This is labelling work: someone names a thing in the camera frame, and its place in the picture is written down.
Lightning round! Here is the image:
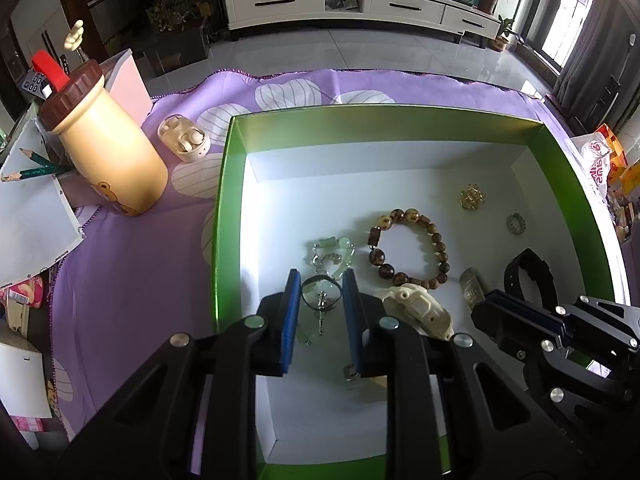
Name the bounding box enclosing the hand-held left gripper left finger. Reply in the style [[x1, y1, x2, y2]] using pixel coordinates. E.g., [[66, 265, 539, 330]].
[[52, 267, 303, 480]]

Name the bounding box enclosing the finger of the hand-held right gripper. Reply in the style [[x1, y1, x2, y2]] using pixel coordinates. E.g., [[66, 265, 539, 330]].
[[471, 300, 626, 441], [485, 289, 640, 351]]

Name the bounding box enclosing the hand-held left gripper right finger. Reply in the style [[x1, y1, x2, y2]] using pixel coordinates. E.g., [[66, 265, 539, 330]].
[[341, 267, 596, 480]]

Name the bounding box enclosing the black ring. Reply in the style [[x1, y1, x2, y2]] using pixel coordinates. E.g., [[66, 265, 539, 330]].
[[300, 275, 343, 313]]

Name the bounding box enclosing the silver bangle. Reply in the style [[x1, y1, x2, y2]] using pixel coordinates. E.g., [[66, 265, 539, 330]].
[[459, 267, 490, 311]]

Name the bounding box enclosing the black wrist watch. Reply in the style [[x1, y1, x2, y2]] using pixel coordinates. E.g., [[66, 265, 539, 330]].
[[502, 247, 556, 308]]

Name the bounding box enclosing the brown wooden bead bracelet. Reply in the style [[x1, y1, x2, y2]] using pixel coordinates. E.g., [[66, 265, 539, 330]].
[[367, 207, 451, 291]]

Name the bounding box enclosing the gold flower brooch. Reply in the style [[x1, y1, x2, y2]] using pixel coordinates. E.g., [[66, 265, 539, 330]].
[[459, 184, 488, 212]]

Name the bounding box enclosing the green cardboard box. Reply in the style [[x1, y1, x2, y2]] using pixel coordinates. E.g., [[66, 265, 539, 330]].
[[212, 105, 631, 480]]

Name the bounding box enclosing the white printed plastic bag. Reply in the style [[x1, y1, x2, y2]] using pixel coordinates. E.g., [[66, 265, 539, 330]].
[[570, 130, 613, 196]]

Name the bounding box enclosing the purple floral tablecloth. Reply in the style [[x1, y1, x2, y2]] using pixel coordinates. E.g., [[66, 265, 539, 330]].
[[47, 67, 576, 441]]

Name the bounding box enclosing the cream earbuds case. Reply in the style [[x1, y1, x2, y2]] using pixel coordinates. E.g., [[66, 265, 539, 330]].
[[157, 115, 211, 162]]

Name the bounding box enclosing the cream bottle with brown lid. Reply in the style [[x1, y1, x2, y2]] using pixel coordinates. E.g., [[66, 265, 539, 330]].
[[31, 50, 169, 217]]

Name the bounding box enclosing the grey curtain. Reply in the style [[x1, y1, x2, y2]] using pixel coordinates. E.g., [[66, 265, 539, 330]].
[[552, 0, 640, 131]]

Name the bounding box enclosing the white card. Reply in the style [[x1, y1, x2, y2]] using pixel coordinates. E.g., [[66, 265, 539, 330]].
[[0, 342, 53, 421]]

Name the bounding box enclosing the white paper pen holder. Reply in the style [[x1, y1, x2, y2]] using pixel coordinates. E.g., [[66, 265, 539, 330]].
[[0, 110, 86, 288]]

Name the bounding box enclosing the pink box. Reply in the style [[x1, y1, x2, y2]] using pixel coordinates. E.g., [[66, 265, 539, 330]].
[[102, 49, 153, 126]]

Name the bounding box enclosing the small green potted plant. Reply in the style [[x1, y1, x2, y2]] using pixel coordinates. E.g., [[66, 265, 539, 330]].
[[492, 15, 518, 53]]

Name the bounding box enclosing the green pencil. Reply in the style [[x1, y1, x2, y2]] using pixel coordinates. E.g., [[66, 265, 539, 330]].
[[0, 167, 71, 182], [19, 147, 58, 167]]

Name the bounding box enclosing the white television cabinet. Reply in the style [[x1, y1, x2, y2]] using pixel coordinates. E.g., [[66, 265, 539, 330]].
[[221, 0, 503, 48]]

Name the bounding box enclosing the large dark potted plant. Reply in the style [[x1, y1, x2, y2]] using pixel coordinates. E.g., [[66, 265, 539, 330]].
[[147, 0, 211, 61]]

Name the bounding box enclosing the grey remote control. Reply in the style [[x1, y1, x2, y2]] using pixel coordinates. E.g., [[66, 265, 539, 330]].
[[20, 70, 48, 93]]

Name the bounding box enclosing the cream hand-shaped back scratcher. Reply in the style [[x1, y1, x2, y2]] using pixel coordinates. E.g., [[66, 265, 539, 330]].
[[65, 20, 93, 63]]

